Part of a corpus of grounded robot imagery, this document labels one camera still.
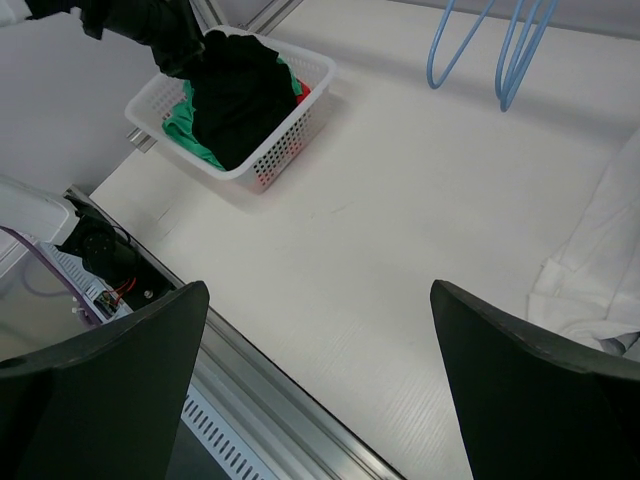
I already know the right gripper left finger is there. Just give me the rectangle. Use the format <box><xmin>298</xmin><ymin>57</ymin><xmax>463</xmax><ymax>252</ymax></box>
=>
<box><xmin>1</xmin><ymin>281</ymin><xmax>209</xmax><ymax>479</ymax></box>

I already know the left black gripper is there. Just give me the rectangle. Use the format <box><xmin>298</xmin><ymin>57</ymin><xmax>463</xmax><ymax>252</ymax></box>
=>
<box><xmin>79</xmin><ymin>0</ymin><xmax>209</xmax><ymax>79</ymax></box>

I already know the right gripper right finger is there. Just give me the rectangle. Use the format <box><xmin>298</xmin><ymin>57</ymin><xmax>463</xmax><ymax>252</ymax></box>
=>
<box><xmin>430</xmin><ymin>280</ymin><xmax>639</xmax><ymax>479</ymax></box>

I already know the black tank top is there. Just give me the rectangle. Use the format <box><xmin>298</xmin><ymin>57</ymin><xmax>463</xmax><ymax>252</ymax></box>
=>
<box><xmin>190</xmin><ymin>30</ymin><xmax>309</xmax><ymax>171</ymax></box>

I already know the green tank top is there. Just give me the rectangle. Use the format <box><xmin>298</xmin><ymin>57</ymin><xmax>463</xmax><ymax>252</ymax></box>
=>
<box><xmin>162</xmin><ymin>58</ymin><xmax>298</xmax><ymax>172</ymax></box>

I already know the white tank top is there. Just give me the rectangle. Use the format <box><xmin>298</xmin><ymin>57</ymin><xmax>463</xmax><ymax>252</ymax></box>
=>
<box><xmin>526</xmin><ymin>133</ymin><xmax>639</xmax><ymax>360</ymax></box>

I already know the red tank top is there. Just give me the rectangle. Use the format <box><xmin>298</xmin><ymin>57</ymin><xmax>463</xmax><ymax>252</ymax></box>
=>
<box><xmin>254</xmin><ymin>82</ymin><xmax>314</xmax><ymax>189</ymax></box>

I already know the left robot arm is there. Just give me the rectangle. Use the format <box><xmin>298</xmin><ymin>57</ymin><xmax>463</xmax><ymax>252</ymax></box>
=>
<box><xmin>1</xmin><ymin>1</ymin><xmax>204</xmax><ymax>288</ymax></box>

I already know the white plastic basket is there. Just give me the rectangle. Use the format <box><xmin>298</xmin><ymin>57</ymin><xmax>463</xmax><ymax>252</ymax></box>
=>
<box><xmin>125</xmin><ymin>35</ymin><xmax>337</xmax><ymax>194</ymax></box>

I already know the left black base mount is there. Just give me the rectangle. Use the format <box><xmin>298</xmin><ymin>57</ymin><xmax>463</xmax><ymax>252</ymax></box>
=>
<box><xmin>87</xmin><ymin>273</ymin><xmax>175</xmax><ymax>323</ymax></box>

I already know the front aluminium rail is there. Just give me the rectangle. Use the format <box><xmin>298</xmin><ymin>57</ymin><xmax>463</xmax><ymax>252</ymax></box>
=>
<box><xmin>124</xmin><ymin>239</ymin><xmax>406</xmax><ymax>480</ymax></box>

